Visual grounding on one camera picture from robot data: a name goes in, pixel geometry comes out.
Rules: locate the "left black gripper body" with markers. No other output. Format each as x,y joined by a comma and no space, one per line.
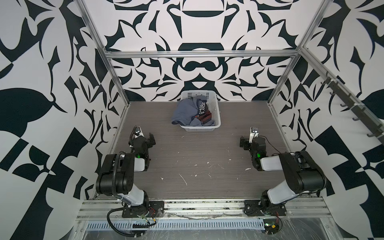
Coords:
148,141

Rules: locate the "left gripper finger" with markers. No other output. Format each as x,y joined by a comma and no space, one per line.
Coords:
139,132
135,131

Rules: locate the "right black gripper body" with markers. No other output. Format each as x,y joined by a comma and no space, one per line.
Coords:
246,142

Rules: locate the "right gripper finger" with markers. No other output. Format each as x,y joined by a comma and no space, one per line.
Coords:
252,133
256,132

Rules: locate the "blue-grey tank top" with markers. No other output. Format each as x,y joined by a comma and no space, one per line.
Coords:
186,113

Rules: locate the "white plastic laundry basket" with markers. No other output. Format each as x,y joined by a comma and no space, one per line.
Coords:
213,106

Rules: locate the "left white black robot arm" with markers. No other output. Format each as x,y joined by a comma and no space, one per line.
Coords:
116,177

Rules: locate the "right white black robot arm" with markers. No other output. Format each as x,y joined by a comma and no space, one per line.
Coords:
302,174

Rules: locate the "maroon tank top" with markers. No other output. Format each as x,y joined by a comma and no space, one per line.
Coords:
206,117

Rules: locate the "dark navy tank top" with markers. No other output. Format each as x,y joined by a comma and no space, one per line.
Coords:
202,108

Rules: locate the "green circuit board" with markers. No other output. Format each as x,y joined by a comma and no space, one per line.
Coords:
272,227

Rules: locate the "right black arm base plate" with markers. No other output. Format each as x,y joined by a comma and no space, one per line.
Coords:
256,208

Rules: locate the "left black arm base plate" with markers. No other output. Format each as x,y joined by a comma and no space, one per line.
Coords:
149,209

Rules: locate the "aluminium frame back crossbar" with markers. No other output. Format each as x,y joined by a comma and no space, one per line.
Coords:
201,54

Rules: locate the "white slotted cable duct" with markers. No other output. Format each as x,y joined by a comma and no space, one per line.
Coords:
167,225

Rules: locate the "aluminium front rail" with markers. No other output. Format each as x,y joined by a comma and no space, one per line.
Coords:
208,208

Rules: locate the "grey wall hook rack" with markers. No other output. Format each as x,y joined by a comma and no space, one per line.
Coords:
351,102

